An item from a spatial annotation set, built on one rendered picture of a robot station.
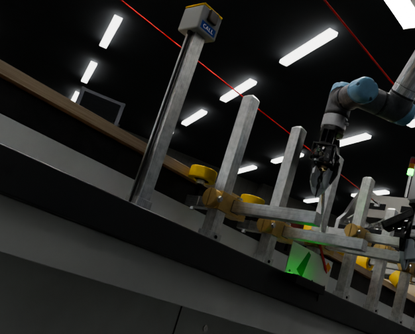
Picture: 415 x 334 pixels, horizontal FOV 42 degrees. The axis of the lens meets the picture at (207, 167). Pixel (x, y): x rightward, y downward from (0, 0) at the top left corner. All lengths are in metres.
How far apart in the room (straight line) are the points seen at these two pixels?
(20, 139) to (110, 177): 0.27
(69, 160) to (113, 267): 0.30
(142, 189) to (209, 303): 0.40
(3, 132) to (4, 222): 0.28
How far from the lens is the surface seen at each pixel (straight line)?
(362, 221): 2.05
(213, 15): 1.36
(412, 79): 1.66
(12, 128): 1.29
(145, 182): 1.23
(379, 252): 1.75
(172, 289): 1.36
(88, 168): 1.39
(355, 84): 1.60
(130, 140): 1.44
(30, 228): 1.10
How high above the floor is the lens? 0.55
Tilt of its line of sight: 14 degrees up
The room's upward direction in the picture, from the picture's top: 18 degrees clockwise
